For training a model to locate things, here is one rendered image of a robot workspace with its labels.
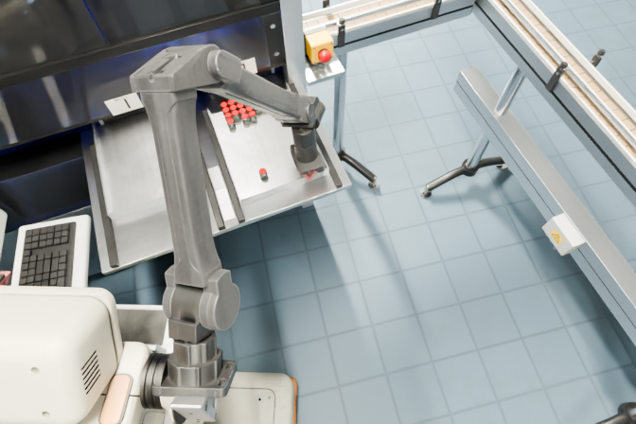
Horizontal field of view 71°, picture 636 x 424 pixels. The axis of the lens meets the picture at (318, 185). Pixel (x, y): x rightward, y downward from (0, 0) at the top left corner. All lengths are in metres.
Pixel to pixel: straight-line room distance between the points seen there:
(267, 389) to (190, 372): 0.95
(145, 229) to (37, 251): 0.33
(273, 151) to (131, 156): 0.42
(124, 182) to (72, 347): 0.76
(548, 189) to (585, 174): 0.85
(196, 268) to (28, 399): 0.27
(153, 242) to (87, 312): 0.56
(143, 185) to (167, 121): 0.71
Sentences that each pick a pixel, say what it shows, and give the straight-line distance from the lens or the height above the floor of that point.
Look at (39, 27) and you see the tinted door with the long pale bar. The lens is 1.20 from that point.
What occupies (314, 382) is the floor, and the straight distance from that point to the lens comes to 1.98.
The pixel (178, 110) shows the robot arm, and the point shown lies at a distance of 0.65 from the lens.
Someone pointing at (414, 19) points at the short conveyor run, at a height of 0.90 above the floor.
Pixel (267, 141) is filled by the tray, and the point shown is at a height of 0.88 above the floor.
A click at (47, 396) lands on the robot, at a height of 1.34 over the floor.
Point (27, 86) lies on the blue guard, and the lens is 1.31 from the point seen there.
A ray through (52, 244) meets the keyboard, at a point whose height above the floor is 0.83.
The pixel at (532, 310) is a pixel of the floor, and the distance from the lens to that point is 2.22.
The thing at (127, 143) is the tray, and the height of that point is 0.88.
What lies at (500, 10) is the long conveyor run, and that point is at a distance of 1.74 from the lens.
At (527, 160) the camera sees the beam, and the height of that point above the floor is 0.55.
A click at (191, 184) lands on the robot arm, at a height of 1.41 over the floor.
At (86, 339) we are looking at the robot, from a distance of 0.72.
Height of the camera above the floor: 1.98
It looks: 61 degrees down
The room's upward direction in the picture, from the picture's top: 2 degrees counter-clockwise
